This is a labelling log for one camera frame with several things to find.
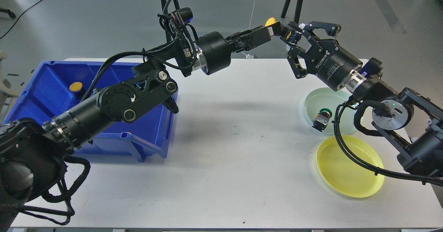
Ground yellow plate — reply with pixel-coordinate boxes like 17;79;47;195
315;135;385;198

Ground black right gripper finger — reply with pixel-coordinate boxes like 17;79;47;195
299;21;342;45
282;21;308;58

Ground blue plastic bin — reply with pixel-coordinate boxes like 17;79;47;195
3;61;174;162

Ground black right tripod legs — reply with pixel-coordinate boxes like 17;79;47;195
280;0;307;25

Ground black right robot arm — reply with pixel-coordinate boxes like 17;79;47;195
280;21;443;186

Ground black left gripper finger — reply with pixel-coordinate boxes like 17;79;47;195
268;22;289;38
239;26;271;51

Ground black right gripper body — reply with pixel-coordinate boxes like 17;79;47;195
287;36;363;91

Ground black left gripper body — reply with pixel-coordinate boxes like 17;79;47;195
195;31;248;75

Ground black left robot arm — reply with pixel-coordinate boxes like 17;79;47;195
1;0;292;232

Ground green push button switch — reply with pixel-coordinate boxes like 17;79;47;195
312;108;332;132

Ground white cable with plug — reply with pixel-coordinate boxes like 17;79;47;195
241;0;259;59

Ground light green plate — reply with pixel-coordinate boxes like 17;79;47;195
304;87;356;136

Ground yellow push button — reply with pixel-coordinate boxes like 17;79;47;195
265;17;292;41
69;81;85;96

